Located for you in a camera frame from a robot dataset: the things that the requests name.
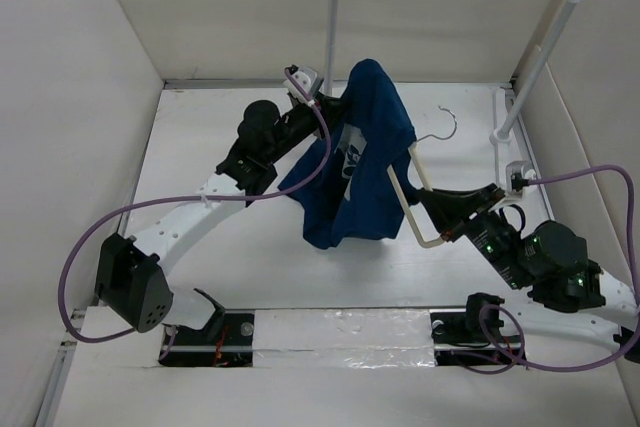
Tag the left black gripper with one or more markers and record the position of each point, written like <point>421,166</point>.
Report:
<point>330,110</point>

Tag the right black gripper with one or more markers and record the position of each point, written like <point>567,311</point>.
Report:
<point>443,201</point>

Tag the cream plastic clothes hanger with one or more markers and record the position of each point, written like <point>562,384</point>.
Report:
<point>401,192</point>

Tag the blue Mickey Mouse t-shirt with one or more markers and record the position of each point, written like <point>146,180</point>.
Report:
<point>353,197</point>

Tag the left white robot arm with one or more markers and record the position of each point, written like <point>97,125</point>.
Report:
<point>132,272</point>

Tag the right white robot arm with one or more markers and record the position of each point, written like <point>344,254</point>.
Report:
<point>552,262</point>

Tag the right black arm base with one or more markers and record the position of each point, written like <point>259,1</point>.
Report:
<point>458,338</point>

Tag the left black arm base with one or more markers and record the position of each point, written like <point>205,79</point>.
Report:
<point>226,341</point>

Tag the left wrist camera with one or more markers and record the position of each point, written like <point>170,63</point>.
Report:
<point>302,83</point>

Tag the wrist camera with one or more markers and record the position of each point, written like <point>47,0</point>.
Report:
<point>302,83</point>
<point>512,179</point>

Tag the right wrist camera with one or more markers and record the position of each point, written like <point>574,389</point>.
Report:
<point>512,179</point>

